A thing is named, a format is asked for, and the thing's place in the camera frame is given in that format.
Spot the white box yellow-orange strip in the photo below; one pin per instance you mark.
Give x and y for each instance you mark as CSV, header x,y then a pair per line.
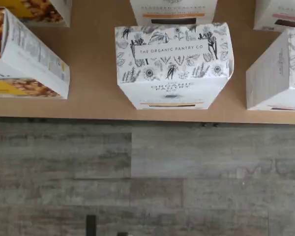
x,y
174,9
174,61

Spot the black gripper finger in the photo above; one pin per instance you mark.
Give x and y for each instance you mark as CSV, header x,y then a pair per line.
x,y
91,226
122,234

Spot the wooden shelf board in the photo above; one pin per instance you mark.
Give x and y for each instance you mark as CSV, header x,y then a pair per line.
x,y
93,73

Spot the white yellow granola box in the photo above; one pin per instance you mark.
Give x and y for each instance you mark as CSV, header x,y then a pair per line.
x,y
51,12
27,54

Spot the white box pink strip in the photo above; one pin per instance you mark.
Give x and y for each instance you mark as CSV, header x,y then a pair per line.
x,y
280,12
273,73

